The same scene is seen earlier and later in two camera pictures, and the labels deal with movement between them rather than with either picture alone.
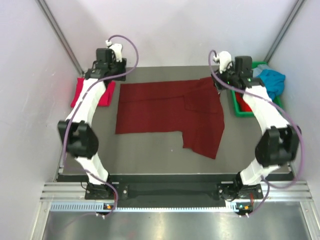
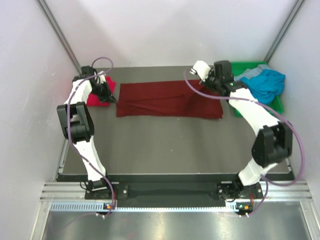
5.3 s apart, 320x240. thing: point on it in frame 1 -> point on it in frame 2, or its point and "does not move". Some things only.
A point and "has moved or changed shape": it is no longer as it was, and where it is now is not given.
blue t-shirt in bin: (274, 81) does not move
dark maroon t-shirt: (193, 107) has moved or changed shape
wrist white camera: (224, 59) -> (202, 69)
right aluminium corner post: (285, 31) does not move
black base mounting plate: (175, 191) does not move
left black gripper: (121, 66) -> (107, 97)
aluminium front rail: (271, 191) does not move
